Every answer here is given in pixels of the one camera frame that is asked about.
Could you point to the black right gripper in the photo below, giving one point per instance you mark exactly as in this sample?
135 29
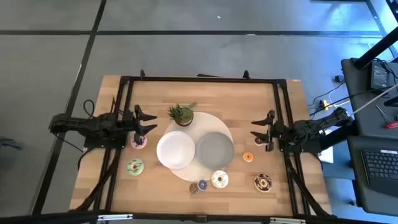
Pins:
273 129

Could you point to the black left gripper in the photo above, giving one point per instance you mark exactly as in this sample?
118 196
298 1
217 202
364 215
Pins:
137 123

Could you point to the small chocolate-topped white donut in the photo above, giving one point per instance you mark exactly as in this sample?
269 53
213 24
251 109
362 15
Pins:
257 143

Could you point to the large pink drizzled donut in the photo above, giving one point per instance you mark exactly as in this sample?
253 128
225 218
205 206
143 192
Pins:
144 143

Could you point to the small orange donut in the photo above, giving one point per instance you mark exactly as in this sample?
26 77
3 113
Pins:
247 157

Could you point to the large green drizzled donut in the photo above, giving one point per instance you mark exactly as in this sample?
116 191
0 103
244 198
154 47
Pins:
135 167

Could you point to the large chocolate-glazed donut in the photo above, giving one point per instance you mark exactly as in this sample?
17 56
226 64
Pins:
263 183

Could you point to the small brown sprinkled donut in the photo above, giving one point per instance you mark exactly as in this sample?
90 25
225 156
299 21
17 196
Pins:
194 188

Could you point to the small blue donut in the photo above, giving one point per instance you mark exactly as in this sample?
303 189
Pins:
202 184

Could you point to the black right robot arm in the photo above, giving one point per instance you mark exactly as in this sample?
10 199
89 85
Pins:
314 129

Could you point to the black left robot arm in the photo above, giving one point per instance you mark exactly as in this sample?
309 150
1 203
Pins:
84 126

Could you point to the potted succulent plant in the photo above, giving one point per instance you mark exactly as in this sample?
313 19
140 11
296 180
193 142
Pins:
182 114

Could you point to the white plate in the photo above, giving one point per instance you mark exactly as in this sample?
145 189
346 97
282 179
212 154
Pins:
175 150

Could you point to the grey plate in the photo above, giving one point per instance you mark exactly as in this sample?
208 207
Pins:
215 150

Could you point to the round woven cream placemat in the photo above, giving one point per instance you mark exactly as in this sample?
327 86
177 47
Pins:
206 124

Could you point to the large white blue-drizzled donut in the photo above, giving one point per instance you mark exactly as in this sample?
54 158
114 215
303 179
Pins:
219 179

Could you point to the yellow plug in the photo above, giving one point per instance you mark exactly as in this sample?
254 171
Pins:
325 105

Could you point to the white paper sheet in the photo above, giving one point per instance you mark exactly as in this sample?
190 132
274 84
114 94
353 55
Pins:
326 154

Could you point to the small black adapter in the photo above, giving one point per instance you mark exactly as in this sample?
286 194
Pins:
339 78

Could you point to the grey side desk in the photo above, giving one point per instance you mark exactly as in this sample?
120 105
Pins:
360 102

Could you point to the thin white rod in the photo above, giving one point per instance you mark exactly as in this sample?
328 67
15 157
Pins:
376 99

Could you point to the black laptop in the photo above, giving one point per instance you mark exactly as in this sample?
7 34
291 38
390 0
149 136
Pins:
381 169

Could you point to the black power supply box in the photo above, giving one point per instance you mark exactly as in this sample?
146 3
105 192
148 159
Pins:
379 76

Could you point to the black diagonal pole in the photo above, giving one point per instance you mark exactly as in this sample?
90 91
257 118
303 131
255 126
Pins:
376 48

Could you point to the black aluminium table frame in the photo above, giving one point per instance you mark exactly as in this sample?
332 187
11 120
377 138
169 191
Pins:
202 79

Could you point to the silver metal bracket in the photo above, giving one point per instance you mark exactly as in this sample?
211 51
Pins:
287 221
115 217

